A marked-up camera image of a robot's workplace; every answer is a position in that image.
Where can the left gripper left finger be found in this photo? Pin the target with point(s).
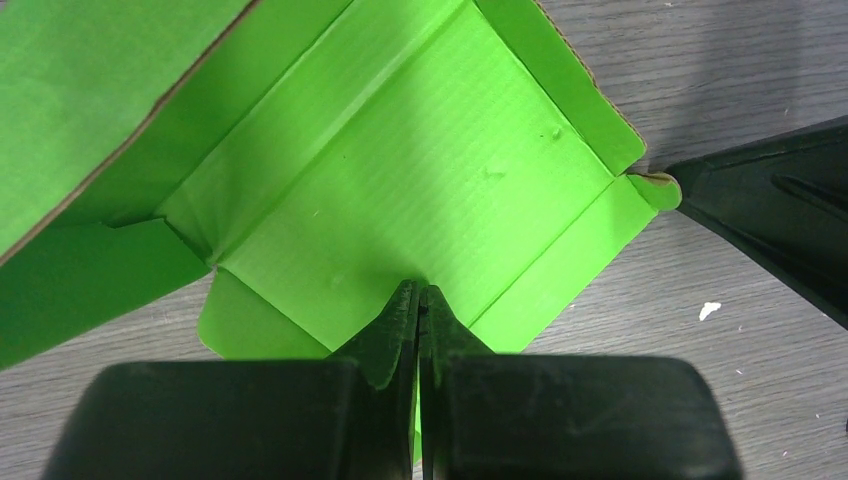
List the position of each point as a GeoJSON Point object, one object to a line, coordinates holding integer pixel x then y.
{"type": "Point", "coordinates": [346, 416]}

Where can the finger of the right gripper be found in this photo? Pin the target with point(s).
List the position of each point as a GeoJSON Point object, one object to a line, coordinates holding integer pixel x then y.
{"type": "Point", "coordinates": [782, 201]}

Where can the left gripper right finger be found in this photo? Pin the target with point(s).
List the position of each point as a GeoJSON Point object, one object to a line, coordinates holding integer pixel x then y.
{"type": "Point", "coordinates": [486, 415]}

